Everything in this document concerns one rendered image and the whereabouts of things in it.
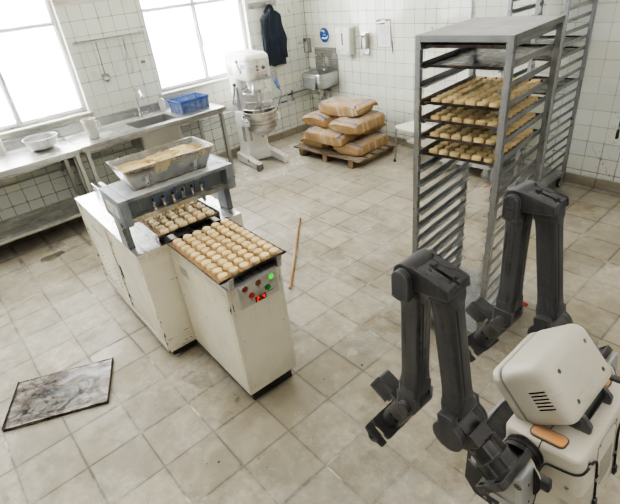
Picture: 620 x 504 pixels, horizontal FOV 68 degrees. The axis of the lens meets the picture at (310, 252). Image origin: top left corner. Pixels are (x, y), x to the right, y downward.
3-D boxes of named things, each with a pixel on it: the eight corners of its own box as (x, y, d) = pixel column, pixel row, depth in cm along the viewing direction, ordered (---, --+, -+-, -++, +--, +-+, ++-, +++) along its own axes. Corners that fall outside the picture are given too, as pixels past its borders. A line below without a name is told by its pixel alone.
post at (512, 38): (479, 339, 282) (515, 34, 195) (475, 337, 284) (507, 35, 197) (482, 337, 284) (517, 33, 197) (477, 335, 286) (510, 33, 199)
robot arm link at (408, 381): (410, 278, 88) (445, 253, 94) (386, 267, 92) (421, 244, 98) (410, 425, 110) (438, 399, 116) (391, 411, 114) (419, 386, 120)
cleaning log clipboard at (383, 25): (393, 53, 579) (393, 17, 558) (392, 53, 578) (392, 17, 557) (377, 52, 597) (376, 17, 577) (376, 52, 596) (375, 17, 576)
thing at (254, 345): (197, 348, 320) (163, 235, 274) (239, 324, 337) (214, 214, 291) (253, 406, 271) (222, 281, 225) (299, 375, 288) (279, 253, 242)
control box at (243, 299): (238, 307, 238) (233, 285, 231) (276, 287, 250) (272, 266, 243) (242, 310, 236) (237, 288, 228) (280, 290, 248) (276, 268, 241)
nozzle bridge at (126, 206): (116, 238, 289) (98, 188, 272) (217, 199, 326) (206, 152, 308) (136, 256, 266) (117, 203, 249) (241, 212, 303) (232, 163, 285)
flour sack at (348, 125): (354, 138, 556) (353, 124, 547) (327, 133, 582) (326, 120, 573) (388, 122, 598) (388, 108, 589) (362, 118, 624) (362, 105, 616)
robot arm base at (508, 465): (505, 491, 92) (534, 453, 99) (478, 455, 94) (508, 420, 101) (478, 493, 100) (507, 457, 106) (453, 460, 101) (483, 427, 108)
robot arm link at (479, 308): (507, 324, 132) (522, 309, 136) (475, 295, 136) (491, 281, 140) (486, 343, 141) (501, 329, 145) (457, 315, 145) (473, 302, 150)
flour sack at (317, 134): (302, 140, 616) (300, 128, 608) (323, 132, 641) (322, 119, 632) (343, 149, 571) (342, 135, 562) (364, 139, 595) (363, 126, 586)
